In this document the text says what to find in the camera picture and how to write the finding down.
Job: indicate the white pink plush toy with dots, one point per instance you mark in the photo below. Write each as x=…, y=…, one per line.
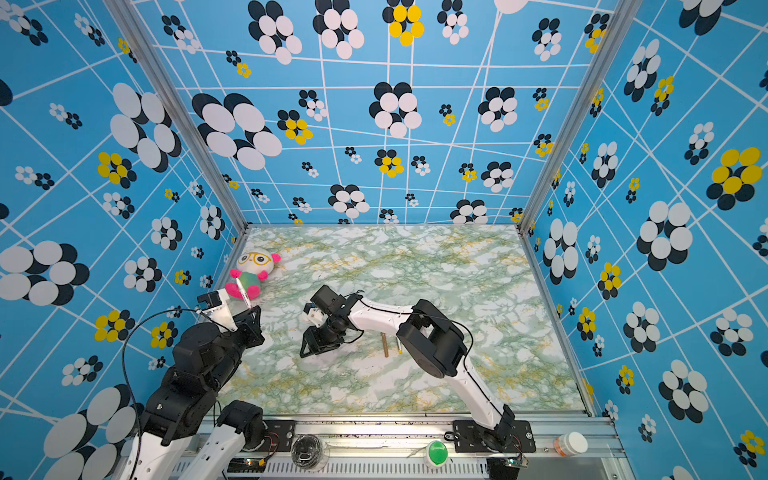
x=256, y=267

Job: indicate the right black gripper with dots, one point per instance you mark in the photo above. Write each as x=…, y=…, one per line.
x=316, y=344

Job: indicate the white orange bottle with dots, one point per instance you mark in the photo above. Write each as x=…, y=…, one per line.
x=571, y=444

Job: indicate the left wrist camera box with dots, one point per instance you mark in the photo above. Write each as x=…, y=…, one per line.
x=214, y=308

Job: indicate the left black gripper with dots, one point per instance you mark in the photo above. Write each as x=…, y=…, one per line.
x=243, y=323

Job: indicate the green push button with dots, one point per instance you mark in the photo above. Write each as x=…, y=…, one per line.
x=436, y=454

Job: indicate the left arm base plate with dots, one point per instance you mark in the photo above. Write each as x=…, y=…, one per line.
x=270, y=436

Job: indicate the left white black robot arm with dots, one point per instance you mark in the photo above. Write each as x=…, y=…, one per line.
x=205, y=359

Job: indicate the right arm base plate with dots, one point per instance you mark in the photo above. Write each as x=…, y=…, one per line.
x=517, y=437

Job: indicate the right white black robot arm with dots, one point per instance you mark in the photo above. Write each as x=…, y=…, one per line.
x=435, y=342

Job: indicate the aluminium front frame rail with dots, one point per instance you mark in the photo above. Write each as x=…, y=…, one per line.
x=393, y=433

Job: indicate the white pen brown tip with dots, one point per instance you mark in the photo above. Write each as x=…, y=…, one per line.
x=242, y=291

